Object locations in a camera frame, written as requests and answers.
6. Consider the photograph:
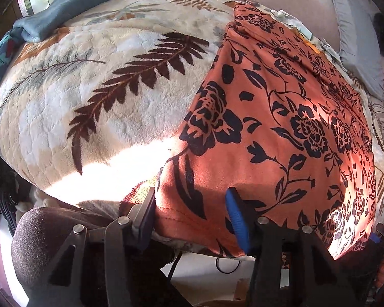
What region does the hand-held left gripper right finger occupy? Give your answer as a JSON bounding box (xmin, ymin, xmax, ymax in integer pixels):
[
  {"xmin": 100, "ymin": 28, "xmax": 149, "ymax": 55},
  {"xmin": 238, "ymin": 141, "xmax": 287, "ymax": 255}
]
[{"xmin": 225, "ymin": 186, "xmax": 368, "ymax": 307}]

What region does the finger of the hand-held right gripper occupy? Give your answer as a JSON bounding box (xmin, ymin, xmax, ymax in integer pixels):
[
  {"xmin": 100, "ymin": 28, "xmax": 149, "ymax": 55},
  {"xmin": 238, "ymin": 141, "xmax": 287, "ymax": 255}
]
[{"xmin": 369, "ymin": 222, "xmax": 384, "ymax": 256}]

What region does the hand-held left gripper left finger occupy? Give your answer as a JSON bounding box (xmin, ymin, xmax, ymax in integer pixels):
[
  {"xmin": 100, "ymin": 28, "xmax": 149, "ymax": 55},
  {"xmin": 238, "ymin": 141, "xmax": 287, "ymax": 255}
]
[{"xmin": 27, "ymin": 186, "xmax": 157, "ymax": 307}]

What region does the orange black floral garment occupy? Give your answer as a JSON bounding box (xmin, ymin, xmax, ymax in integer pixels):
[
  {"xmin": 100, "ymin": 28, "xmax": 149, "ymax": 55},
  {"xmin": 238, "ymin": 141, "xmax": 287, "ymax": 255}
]
[{"xmin": 154, "ymin": 2, "xmax": 379, "ymax": 260}]

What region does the dark foam ball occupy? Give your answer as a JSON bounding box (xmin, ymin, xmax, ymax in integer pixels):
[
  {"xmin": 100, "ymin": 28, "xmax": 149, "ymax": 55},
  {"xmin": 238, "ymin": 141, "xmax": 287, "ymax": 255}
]
[{"xmin": 10, "ymin": 207, "xmax": 116, "ymax": 298}]

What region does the cream leaf print fleece blanket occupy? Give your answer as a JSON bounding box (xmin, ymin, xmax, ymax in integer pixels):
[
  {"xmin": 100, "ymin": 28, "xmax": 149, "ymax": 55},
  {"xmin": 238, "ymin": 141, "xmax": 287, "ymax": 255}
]
[{"xmin": 0, "ymin": 0, "xmax": 384, "ymax": 259}]

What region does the row of small white packets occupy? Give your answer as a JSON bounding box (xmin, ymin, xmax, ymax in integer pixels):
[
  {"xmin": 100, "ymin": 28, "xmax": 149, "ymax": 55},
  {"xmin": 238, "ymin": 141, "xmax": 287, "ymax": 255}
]
[{"xmin": 270, "ymin": 8, "xmax": 343, "ymax": 64}]

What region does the light grey ruffled pillow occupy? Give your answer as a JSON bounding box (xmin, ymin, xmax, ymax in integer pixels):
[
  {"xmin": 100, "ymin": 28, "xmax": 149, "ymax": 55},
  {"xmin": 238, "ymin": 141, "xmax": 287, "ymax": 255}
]
[{"xmin": 323, "ymin": 0, "xmax": 384, "ymax": 98}]

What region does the mauve bed sheet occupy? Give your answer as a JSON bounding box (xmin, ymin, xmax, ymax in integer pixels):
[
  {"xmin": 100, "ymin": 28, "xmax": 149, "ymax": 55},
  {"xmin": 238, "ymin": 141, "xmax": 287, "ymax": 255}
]
[{"xmin": 230, "ymin": 0, "xmax": 349, "ymax": 52}]

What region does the blue folded blanket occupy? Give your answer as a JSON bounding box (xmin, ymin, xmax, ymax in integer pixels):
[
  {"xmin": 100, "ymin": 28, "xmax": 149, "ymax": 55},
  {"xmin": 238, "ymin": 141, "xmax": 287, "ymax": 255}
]
[{"xmin": 13, "ymin": 0, "xmax": 137, "ymax": 43}]

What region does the black cable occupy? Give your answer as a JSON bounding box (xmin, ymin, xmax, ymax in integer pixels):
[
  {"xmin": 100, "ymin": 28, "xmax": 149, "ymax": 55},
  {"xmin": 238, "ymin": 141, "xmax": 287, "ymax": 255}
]
[{"xmin": 166, "ymin": 251, "xmax": 244, "ymax": 277}]

